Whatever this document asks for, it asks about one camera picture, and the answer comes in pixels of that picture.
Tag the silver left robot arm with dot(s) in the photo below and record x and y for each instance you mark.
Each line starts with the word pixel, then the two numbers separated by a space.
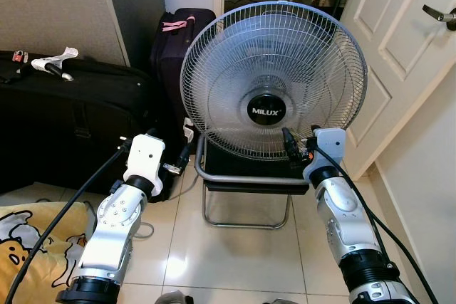
pixel 107 240

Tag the metal chair with black seat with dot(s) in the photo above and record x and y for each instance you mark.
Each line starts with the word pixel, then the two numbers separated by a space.
pixel 242 174

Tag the dark purple suitcase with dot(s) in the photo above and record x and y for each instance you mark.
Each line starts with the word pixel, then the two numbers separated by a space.
pixel 167 62

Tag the grey MILUX electric fan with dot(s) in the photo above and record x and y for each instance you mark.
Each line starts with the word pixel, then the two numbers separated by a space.
pixel 235 69

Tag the large black suitcase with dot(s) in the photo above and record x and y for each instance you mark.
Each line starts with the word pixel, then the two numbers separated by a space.
pixel 71 119

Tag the pink ribbon tag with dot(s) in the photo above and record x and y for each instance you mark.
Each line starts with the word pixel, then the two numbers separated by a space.
pixel 174 25

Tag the white panel door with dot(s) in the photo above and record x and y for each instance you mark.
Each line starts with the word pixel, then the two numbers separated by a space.
pixel 399 55

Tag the left robot leg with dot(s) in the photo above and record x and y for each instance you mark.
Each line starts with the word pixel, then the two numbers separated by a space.
pixel 173 298

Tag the robot leg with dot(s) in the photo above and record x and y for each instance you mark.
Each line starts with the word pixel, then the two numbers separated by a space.
pixel 173 298
pixel 281 302

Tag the right robot leg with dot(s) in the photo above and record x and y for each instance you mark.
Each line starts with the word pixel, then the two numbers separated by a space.
pixel 281 302

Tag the small red luggage lock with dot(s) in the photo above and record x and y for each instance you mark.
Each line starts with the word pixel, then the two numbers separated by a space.
pixel 19 55

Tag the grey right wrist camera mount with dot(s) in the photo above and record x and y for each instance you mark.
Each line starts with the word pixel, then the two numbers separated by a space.
pixel 329 144

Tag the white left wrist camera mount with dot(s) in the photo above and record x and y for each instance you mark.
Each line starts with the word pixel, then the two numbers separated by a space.
pixel 146 154

